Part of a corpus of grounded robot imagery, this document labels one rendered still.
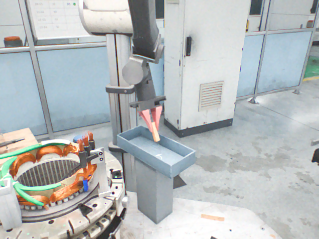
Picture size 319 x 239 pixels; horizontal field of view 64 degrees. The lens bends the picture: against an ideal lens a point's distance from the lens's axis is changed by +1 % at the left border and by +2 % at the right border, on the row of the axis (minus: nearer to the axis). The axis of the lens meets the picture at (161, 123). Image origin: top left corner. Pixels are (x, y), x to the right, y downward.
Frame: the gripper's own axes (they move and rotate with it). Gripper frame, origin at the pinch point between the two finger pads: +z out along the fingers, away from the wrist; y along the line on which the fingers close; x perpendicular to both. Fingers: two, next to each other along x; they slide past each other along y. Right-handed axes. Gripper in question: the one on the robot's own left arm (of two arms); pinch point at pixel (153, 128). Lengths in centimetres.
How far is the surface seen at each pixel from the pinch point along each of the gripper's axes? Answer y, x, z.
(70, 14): -5, 192, -88
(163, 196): -1.2, 2.8, 23.8
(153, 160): -3.5, -4.7, 8.1
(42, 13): -29, 190, -90
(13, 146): -40.7, 13.1, -3.9
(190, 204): 9.3, 8.9, 33.6
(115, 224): -18.3, -19.8, 14.2
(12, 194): -33.4, -25.7, -1.1
